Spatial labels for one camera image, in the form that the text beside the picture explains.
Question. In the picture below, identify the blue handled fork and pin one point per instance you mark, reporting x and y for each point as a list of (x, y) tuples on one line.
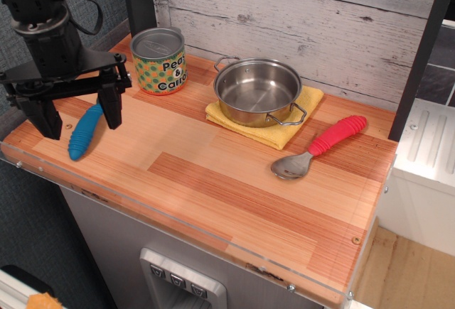
[(81, 137)]

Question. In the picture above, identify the grey dispenser panel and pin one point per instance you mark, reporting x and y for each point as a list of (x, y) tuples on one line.
[(173, 285)]

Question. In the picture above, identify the peas and carrots can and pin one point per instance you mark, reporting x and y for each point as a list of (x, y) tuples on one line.
[(159, 58)]

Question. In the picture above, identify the stainless steel pot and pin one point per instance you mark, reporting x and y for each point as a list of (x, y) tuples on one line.
[(259, 92)]

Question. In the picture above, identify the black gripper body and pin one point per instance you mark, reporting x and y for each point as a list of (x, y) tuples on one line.
[(56, 59)]

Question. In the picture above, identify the orange black object corner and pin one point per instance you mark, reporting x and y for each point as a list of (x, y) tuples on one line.
[(20, 289)]

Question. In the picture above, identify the red handled spoon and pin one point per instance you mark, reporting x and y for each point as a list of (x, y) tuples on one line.
[(297, 166)]

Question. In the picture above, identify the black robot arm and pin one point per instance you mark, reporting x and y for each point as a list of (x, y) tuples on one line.
[(53, 19)]

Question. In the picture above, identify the dark vertical post right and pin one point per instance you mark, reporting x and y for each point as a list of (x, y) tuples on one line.
[(431, 30)]

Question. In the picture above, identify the white toy sink unit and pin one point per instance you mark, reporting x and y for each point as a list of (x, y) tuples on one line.
[(418, 199)]

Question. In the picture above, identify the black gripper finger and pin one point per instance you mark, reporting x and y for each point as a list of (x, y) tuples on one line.
[(110, 101), (43, 115)]

